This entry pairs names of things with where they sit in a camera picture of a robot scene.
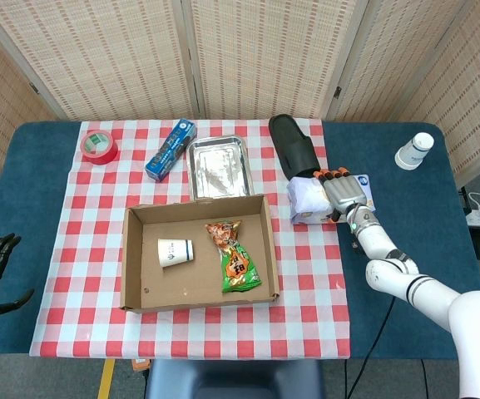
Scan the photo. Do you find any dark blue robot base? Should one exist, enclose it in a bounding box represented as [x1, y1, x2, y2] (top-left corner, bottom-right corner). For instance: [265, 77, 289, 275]
[145, 357, 326, 399]

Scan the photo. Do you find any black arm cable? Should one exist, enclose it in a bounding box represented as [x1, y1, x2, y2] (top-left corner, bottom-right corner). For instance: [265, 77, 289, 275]
[344, 295, 395, 399]

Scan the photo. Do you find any white paper cup blue stripe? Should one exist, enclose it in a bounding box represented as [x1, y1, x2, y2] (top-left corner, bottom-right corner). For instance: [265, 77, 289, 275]
[157, 239, 195, 269]

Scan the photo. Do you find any red tape roll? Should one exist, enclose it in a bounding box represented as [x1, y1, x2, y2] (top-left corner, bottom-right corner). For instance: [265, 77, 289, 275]
[80, 129, 120, 166]

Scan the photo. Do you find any right orange-tipped robot hand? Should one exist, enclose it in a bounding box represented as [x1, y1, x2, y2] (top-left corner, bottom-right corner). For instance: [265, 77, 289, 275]
[312, 165, 369, 224]

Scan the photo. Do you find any green snack bag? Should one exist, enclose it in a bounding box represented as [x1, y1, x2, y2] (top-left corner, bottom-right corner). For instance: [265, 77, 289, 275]
[205, 219, 263, 294]

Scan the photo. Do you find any silver metal tray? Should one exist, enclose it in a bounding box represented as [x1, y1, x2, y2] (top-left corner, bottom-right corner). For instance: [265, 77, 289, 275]
[186, 135, 255, 200]

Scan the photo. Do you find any red white checkered tablecloth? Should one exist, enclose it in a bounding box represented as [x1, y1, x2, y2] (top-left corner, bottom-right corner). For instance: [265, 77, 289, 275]
[28, 119, 352, 360]

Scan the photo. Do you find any brown cardboard box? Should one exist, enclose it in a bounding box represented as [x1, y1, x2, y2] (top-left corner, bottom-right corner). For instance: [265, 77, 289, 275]
[119, 194, 281, 313]

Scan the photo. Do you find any white tissue pack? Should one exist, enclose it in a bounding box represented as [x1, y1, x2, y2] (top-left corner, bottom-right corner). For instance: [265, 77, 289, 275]
[286, 172, 379, 226]

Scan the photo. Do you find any stack of white paper cups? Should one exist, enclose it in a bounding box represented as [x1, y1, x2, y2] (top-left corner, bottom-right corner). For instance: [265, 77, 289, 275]
[393, 131, 435, 170]

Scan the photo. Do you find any black floor cable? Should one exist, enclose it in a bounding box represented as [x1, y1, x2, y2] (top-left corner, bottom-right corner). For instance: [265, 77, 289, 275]
[418, 358, 428, 399]

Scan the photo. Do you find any black slipper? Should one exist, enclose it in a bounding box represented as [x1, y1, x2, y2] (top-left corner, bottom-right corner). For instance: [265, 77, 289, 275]
[268, 114, 323, 180]

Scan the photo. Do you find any blue cling wrap box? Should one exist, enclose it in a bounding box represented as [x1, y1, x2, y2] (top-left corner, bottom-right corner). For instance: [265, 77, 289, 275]
[145, 118, 198, 183]

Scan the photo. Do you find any blue table cover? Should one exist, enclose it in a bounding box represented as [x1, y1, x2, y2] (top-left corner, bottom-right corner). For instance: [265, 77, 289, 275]
[0, 121, 480, 361]

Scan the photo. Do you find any woven folding screen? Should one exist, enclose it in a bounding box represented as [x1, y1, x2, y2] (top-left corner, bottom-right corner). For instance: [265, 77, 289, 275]
[0, 0, 480, 186]

